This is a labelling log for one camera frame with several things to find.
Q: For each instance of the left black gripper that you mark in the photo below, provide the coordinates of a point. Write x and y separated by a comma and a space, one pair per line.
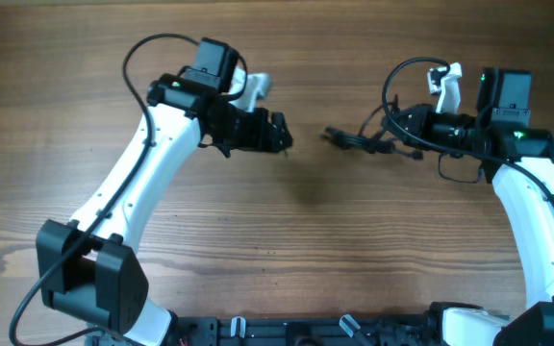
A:
255, 140

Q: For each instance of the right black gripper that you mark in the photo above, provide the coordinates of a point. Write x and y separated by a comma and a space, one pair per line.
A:
390, 132

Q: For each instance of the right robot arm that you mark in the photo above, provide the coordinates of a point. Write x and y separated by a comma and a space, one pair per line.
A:
518, 162

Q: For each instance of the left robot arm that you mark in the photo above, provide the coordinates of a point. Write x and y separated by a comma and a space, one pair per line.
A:
88, 265

